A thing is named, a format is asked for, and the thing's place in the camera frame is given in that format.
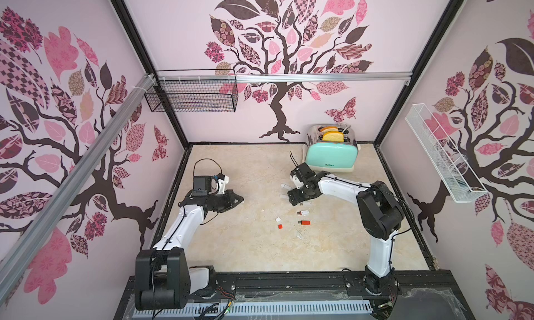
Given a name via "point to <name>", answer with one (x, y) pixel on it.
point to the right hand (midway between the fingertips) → (298, 198)
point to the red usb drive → (304, 222)
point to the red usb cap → (280, 226)
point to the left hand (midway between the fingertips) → (241, 203)
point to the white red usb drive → (303, 212)
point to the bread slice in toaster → (331, 134)
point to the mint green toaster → (325, 156)
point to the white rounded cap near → (278, 219)
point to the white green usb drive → (286, 186)
